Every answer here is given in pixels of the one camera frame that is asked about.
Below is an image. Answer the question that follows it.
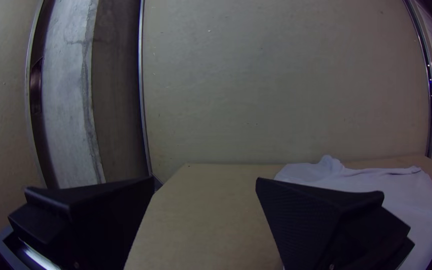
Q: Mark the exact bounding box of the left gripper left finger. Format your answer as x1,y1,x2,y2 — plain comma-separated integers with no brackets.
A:
7,175,156,270

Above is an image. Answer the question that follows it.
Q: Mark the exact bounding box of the white t-shirt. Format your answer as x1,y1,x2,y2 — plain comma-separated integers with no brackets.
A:
274,154,432,270

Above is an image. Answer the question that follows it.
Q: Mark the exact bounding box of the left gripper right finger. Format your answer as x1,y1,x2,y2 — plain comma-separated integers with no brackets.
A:
255,177,416,270

